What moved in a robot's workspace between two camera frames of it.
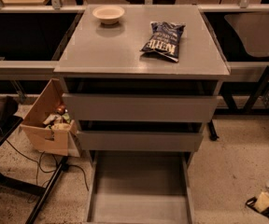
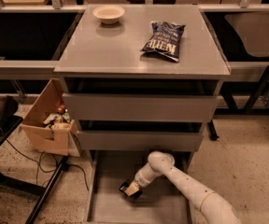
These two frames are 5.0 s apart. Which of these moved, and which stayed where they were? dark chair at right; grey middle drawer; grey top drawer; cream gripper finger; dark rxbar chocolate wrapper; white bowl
Moved: dark rxbar chocolate wrapper; cream gripper finger
Stayed: grey top drawer; grey middle drawer; white bowl; dark chair at right
